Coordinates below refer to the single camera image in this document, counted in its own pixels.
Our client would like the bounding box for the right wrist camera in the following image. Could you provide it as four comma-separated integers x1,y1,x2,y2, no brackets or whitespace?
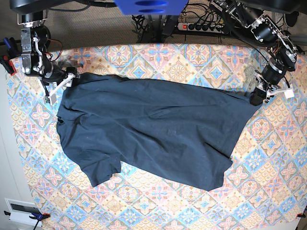
45,94,57,105

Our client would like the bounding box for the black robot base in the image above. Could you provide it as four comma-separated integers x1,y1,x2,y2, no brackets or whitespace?
239,0,307,14
9,0,71,14

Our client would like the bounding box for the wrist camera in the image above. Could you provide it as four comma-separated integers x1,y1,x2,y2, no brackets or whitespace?
45,94,57,105
284,88,295,99

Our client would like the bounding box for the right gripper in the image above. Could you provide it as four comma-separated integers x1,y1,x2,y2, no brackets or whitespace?
40,64,79,97

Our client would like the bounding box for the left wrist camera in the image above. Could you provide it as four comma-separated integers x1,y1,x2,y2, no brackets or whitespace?
284,88,295,99

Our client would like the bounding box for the black round stool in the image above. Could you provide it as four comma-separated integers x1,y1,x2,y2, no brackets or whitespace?
40,25,51,51

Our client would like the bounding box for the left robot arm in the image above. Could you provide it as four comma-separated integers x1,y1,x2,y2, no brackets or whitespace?
210,0,300,105

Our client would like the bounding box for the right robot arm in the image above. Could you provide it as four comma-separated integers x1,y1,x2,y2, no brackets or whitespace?
17,11,79,104

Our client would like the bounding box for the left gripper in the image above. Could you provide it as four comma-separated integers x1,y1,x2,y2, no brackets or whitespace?
249,59,292,106

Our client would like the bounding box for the white power strip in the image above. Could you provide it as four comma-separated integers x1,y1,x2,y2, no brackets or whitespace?
177,23,224,33

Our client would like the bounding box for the blue orange clamp lower left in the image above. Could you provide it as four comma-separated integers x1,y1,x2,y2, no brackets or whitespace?
4,211,50,230

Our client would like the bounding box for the patterned colourful tablecloth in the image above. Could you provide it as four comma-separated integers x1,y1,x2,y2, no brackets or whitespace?
6,44,307,230

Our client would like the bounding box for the white wall outlet box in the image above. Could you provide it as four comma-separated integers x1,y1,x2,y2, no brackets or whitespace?
4,198,39,227

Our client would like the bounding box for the dark navy t-shirt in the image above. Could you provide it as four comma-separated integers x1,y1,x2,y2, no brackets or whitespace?
57,73,259,191

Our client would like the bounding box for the orange clamp lower right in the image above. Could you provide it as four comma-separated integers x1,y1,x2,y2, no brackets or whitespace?
296,213,306,218

